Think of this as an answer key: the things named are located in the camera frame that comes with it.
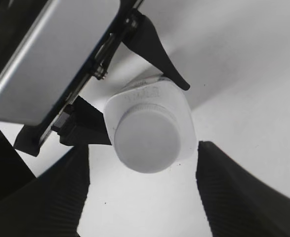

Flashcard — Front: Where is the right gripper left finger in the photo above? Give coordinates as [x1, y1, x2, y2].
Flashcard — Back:
[0, 145, 90, 237]

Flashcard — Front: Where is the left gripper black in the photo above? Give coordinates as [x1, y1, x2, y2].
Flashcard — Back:
[14, 0, 143, 157]

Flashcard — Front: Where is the white bottle cap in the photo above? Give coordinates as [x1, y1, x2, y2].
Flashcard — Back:
[113, 104, 181, 173]

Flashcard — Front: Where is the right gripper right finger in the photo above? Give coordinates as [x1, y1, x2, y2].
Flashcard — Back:
[196, 141, 290, 237]

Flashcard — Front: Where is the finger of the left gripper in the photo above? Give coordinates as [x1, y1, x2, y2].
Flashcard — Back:
[123, 10, 190, 91]

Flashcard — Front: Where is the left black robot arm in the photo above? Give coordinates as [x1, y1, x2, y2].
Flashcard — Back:
[0, 0, 190, 200]

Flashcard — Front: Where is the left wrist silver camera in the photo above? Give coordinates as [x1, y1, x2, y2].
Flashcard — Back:
[0, 0, 120, 125]

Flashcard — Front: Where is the white yogurt bottle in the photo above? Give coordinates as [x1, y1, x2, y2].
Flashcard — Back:
[103, 75, 197, 173]

